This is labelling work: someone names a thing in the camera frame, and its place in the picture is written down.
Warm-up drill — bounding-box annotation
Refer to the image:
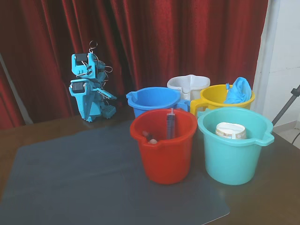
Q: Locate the dark grey mat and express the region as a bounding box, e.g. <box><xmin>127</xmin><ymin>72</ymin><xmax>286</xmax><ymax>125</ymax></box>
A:
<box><xmin>0</xmin><ymin>119</ymin><xmax>231</xmax><ymax>225</ymax></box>

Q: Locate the grey metal pole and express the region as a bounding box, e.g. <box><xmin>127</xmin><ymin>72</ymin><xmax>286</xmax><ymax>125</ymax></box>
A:
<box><xmin>0</xmin><ymin>52</ymin><xmax>33</xmax><ymax>125</ymax></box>

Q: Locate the red plastic bucket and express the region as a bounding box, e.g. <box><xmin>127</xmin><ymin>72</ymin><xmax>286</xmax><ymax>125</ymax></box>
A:
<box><xmin>129</xmin><ymin>109</ymin><xmax>198</xmax><ymax>185</ymax></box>

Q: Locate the blue plastic bucket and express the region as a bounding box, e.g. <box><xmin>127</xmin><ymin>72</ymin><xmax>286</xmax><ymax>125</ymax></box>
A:
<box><xmin>126</xmin><ymin>87</ymin><xmax>191</xmax><ymax>118</ymax></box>

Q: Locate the red curtain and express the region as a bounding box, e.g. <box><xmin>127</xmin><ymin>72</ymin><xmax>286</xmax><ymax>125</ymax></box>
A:
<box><xmin>0</xmin><ymin>0</ymin><xmax>269</xmax><ymax>129</ymax></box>

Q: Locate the teal plastic bucket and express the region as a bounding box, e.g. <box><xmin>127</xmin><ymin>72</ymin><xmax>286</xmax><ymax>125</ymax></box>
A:
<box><xmin>197</xmin><ymin>107</ymin><xmax>275</xmax><ymax>186</ymax></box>

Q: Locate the white plastic bucket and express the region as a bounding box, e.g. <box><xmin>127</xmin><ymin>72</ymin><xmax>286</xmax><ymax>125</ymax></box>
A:
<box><xmin>166</xmin><ymin>74</ymin><xmax>211</xmax><ymax>101</ymax></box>

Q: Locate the yellow plastic bucket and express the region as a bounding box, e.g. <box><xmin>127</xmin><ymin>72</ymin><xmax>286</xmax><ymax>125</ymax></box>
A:
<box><xmin>189</xmin><ymin>84</ymin><xmax>255</xmax><ymax>118</ymax></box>

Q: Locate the teal gripper with motor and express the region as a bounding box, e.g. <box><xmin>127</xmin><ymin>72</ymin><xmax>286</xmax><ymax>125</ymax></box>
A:
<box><xmin>68</xmin><ymin>79</ymin><xmax>102</xmax><ymax>123</ymax></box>

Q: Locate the blue disposable cap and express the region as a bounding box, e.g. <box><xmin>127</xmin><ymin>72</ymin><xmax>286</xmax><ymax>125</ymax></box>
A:
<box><xmin>223</xmin><ymin>76</ymin><xmax>253</xmax><ymax>105</ymax></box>

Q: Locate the wrist camera on teal mount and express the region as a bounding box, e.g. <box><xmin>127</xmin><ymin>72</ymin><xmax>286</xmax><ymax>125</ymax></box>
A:
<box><xmin>96</xmin><ymin>87</ymin><xmax>118</xmax><ymax>101</ymax></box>

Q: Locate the black tripod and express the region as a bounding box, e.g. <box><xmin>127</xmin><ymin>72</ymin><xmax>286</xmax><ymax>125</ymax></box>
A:
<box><xmin>271</xmin><ymin>84</ymin><xmax>300</xmax><ymax>125</ymax></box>

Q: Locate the plastic syringe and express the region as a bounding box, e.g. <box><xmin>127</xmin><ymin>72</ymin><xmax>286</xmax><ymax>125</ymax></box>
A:
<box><xmin>166</xmin><ymin>108</ymin><xmax>176</xmax><ymax>139</ymax></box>

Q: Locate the thin floor cable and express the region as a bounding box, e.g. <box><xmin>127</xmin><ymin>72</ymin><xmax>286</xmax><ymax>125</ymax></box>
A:
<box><xmin>290</xmin><ymin>127</ymin><xmax>300</xmax><ymax>145</ymax></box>

